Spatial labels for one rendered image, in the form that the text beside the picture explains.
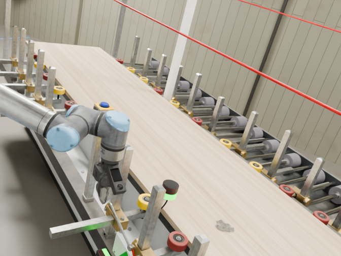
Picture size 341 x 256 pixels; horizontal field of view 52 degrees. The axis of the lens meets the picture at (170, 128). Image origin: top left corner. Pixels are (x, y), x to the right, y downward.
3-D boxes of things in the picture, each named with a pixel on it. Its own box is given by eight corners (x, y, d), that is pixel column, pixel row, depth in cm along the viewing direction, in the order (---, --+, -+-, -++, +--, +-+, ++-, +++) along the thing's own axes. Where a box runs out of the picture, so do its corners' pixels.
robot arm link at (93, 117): (62, 109, 117) (97, 120, 116) (77, 99, 128) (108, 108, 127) (59, 133, 121) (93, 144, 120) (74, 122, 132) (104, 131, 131)
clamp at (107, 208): (114, 232, 144) (117, 223, 142) (102, 211, 153) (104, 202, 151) (128, 229, 148) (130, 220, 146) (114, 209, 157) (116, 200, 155)
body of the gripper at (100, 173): (109, 173, 140) (114, 148, 135) (118, 186, 134) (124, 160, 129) (91, 176, 135) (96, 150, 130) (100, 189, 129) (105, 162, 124)
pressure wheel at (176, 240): (169, 268, 135) (176, 247, 130) (158, 254, 140) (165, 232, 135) (185, 263, 139) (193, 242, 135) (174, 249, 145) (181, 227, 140)
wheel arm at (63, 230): (50, 241, 131) (52, 232, 130) (48, 235, 134) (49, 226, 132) (147, 218, 157) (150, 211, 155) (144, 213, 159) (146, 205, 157)
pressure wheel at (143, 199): (148, 226, 153) (154, 205, 149) (131, 221, 154) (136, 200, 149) (152, 215, 161) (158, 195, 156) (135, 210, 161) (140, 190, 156)
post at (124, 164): (106, 240, 155) (126, 148, 135) (103, 234, 157) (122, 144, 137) (113, 238, 157) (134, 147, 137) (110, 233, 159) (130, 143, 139)
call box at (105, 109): (97, 125, 152) (100, 108, 149) (91, 118, 157) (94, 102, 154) (111, 124, 156) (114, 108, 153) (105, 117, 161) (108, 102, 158)
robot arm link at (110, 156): (129, 150, 126) (105, 153, 121) (127, 161, 128) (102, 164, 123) (118, 138, 133) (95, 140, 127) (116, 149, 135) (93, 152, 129)
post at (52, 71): (43, 137, 226) (50, 67, 206) (41, 134, 228) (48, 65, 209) (48, 136, 228) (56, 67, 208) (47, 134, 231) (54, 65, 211)
